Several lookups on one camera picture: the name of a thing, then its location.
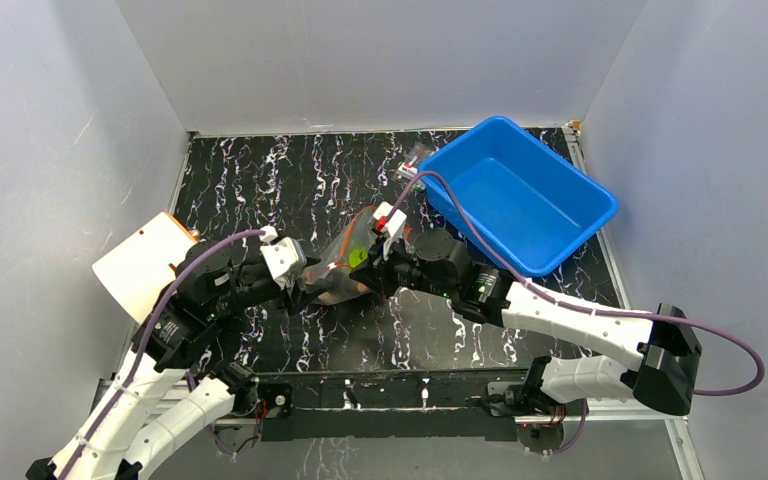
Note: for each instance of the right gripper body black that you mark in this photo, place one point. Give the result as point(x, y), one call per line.
point(383, 273)

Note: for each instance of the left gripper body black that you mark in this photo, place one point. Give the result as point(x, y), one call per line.
point(251, 288)

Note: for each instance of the green toy leaf vegetable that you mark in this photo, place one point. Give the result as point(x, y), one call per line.
point(357, 257)

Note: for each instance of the clear zip bag orange zipper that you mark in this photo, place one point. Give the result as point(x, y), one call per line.
point(332, 274)

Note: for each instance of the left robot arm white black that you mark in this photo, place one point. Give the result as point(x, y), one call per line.
point(181, 292)

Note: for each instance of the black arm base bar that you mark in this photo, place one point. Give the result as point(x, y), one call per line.
point(390, 404)

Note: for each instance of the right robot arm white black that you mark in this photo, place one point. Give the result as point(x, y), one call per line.
point(651, 361)

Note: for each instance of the small clear marker box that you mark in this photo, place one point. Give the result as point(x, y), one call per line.
point(413, 159)

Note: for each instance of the white paper towel roll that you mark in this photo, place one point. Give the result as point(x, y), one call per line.
point(135, 271)

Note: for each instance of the black marbled table mat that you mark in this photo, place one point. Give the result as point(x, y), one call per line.
point(310, 187)

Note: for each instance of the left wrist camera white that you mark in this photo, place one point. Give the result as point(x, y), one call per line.
point(285, 261)

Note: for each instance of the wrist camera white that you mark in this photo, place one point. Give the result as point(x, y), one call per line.
point(285, 261)
point(389, 222)

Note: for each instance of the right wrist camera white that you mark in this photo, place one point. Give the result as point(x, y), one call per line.
point(389, 222)

